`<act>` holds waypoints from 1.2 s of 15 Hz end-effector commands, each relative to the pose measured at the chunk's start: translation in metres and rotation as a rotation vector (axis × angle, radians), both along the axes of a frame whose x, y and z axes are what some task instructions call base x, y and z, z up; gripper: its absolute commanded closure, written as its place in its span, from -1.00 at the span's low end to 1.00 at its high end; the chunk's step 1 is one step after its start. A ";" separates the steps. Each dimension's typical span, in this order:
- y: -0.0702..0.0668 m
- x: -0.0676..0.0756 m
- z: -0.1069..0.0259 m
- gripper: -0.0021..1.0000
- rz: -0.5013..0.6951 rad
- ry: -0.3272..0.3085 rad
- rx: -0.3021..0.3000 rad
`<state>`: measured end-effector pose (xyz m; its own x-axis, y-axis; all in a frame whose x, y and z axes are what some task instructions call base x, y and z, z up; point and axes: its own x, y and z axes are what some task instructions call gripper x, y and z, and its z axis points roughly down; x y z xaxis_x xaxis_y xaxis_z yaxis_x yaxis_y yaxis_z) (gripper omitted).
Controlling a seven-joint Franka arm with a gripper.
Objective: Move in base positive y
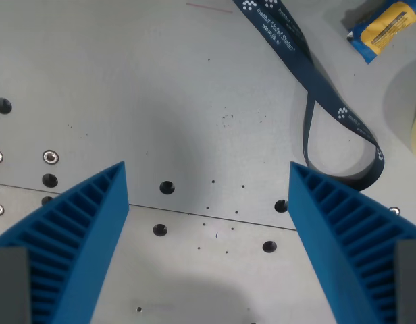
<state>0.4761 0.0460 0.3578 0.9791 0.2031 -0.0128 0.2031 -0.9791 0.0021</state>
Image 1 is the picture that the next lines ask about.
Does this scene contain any dark blue printed lanyard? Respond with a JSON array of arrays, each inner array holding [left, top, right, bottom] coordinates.
[[232, 0, 386, 192]]

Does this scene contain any blue yellow foil packet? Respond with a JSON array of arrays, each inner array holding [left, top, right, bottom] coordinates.
[[346, 1, 416, 65]]

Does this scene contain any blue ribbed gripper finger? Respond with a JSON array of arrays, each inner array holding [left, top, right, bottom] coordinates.
[[288, 161, 416, 324], [0, 161, 130, 324]]

